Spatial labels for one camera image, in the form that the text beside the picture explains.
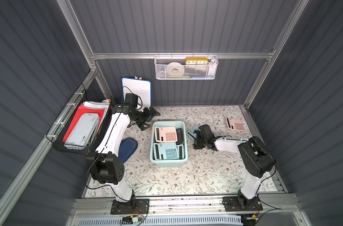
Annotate teal calculator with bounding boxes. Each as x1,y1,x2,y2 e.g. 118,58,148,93
153,142,180,160

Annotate yellow clock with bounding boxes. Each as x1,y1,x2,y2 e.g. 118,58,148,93
185,57,209,65

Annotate light grey pencil case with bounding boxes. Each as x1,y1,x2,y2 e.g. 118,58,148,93
64,113,99,150

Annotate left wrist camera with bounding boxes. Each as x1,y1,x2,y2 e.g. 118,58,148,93
123,93,138,108

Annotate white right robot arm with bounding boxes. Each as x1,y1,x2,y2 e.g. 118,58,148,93
193,124,276,210

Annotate white wire wall basket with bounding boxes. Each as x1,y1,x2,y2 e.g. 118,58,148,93
154,54,219,80

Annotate white tape roll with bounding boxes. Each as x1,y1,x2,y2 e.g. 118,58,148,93
166,62,185,77

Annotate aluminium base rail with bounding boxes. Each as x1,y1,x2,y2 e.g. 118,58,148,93
66,193,312,226

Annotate navy blue glasses case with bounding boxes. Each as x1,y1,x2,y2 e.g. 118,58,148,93
118,137,138,163

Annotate red folder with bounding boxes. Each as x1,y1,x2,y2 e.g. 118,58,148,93
62,101,109,147

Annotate white papers in basket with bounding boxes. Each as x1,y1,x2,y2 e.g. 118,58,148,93
81,99,111,130

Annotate blue framed whiteboard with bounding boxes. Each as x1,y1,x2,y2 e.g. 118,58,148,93
121,77,152,108

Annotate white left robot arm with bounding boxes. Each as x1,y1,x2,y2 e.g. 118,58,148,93
87,104,161,203

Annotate mint green storage box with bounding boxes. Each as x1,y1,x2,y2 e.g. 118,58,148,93
150,121,188,167

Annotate black calculator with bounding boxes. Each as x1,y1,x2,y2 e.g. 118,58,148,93
176,128,185,160

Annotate pink calculator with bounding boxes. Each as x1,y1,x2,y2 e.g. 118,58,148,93
225,117,246,132
154,127,178,143

